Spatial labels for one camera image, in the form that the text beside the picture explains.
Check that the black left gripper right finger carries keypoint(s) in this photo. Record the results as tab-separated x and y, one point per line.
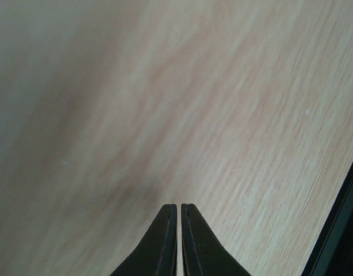
202	252

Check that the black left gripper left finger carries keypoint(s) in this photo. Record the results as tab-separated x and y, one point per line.
156	253

